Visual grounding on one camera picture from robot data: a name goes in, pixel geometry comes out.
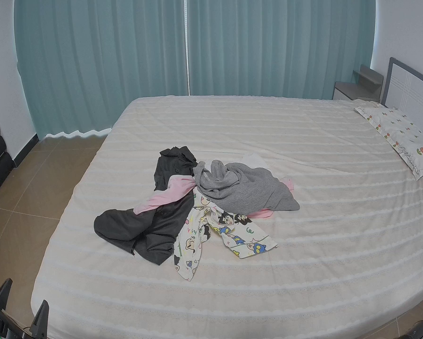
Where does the bed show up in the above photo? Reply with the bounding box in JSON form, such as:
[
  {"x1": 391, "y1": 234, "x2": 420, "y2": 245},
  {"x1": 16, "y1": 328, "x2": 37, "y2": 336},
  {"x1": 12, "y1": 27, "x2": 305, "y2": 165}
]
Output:
[{"x1": 31, "y1": 57, "x2": 423, "y2": 339}]

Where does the white printed pyjama top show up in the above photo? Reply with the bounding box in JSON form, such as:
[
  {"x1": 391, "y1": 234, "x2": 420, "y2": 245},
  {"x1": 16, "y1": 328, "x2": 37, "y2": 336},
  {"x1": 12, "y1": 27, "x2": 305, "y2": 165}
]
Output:
[{"x1": 172, "y1": 194, "x2": 279, "y2": 282}]

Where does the blue-green curtain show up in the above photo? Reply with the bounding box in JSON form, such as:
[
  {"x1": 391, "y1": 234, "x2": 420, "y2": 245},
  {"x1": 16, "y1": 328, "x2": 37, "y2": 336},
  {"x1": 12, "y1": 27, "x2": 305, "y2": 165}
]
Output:
[
  {"x1": 14, "y1": 0, "x2": 190, "y2": 140},
  {"x1": 186, "y1": 0, "x2": 377, "y2": 100}
]

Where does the white printed pillow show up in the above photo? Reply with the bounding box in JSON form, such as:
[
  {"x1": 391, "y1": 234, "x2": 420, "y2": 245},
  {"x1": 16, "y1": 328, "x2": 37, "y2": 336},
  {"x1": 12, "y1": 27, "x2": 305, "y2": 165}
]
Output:
[{"x1": 354, "y1": 105, "x2": 423, "y2": 181}]

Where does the grey knitted sweater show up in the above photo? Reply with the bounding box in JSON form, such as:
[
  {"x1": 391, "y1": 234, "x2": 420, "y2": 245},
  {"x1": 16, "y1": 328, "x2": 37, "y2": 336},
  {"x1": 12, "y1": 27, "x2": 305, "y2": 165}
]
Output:
[{"x1": 192, "y1": 159, "x2": 300, "y2": 214}]

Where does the grey bedside table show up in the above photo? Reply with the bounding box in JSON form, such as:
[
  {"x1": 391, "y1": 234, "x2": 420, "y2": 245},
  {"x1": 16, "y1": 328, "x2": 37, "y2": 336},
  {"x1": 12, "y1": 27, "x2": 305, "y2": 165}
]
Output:
[{"x1": 333, "y1": 65, "x2": 385, "y2": 102}]

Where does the pink garment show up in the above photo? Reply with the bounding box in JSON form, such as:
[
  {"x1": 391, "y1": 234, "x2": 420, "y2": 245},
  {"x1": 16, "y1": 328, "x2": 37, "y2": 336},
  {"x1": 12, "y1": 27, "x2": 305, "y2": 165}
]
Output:
[{"x1": 133, "y1": 174, "x2": 295, "y2": 219}]

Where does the black garment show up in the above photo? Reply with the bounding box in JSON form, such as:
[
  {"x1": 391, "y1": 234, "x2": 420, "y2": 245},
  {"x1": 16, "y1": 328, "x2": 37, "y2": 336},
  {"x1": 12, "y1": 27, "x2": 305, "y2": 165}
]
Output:
[{"x1": 93, "y1": 146, "x2": 199, "y2": 266}]

